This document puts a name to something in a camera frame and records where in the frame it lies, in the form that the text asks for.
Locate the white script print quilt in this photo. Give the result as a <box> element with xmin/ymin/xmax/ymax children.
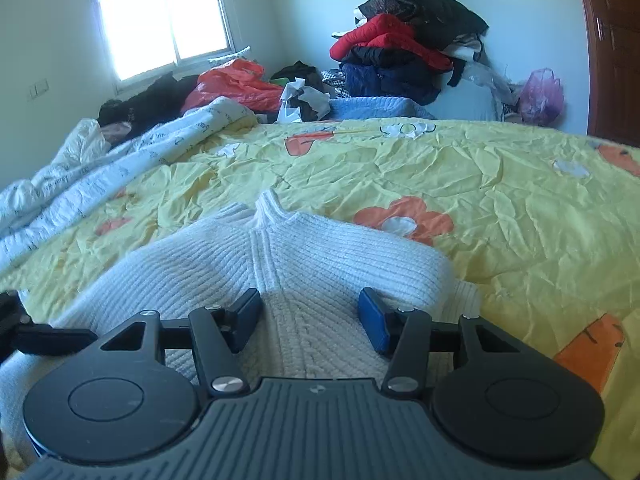
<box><xmin>0</xmin><ymin>96</ymin><xmax>258</xmax><ymax>271</ymax></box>

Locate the white knit sweater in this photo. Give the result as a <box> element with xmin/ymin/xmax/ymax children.
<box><xmin>0</xmin><ymin>190</ymin><xmax>483</xmax><ymax>461</ymax></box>

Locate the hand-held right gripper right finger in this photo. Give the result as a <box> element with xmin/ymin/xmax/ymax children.
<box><xmin>358</xmin><ymin>287</ymin><xmax>521</xmax><ymax>393</ymax></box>

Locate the pink cloth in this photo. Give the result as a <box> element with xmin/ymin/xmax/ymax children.
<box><xmin>100</xmin><ymin>122</ymin><xmax>133</xmax><ymax>143</ymax></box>

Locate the window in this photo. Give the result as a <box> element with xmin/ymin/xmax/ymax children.
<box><xmin>97</xmin><ymin>0</ymin><xmax>238</xmax><ymax>83</ymax></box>

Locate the white plastic bag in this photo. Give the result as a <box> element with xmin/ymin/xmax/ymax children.
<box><xmin>277</xmin><ymin>77</ymin><xmax>331</xmax><ymax>125</ymax></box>

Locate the pink plastic bag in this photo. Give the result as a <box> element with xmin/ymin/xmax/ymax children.
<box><xmin>517</xmin><ymin>67</ymin><xmax>566</xmax><ymax>127</ymax></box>

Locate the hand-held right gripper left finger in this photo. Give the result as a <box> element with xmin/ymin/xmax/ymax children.
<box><xmin>100</xmin><ymin>288</ymin><xmax>263</xmax><ymax>401</ymax></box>

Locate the light blue knit sweater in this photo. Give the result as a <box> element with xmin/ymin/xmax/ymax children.
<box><xmin>327</xmin><ymin>96</ymin><xmax>436</xmax><ymax>122</ymax></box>

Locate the black white checkered cloth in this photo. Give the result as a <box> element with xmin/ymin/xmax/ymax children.
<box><xmin>320</xmin><ymin>70</ymin><xmax>348</xmax><ymax>98</ymax></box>

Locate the dark green clothing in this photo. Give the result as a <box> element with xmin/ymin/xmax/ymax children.
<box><xmin>270</xmin><ymin>60</ymin><xmax>326</xmax><ymax>92</ymax></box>

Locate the yellow carrot print bedsheet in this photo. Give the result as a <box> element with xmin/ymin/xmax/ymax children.
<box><xmin>0</xmin><ymin>117</ymin><xmax>640</xmax><ymax>480</ymax></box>

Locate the black patterned garment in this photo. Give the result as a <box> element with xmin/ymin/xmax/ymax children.
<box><xmin>357</xmin><ymin>0</ymin><xmax>488</xmax><ymax>51</ymax></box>

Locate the red puffer jacket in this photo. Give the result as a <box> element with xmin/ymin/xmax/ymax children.
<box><xmin>329</xmin><ymin>13</ymin><xmax>453</xmax><ymax>72</ymax></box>

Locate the black clothing heap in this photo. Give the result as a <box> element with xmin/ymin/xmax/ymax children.
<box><xmin>97</xmin><ymin>72</ymin><xmax>201</xmax><ymax>128</ymax></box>

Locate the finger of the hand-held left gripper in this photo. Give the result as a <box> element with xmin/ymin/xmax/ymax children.
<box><xmin>11</xmin><ymin>324</ymin><xmax>98</xmax><ymax>357</ymax></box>

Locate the navy blue garment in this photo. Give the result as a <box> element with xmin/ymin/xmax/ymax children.
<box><xmin>340</xmin><ymin>60</ymin><xmax>441</xmax><ymax>106</ymax></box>

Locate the brown wooden door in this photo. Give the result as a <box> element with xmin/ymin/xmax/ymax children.
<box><xmin>572</xmin><ymin>0</ymin><xmax>640</xmax><ymax>148</ymax></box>

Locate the red plastic bag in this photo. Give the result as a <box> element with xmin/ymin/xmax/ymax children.
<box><xmin>181</xmin><ymin>58</ymin><xmax>286</xmax><ymax>113</ymax></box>

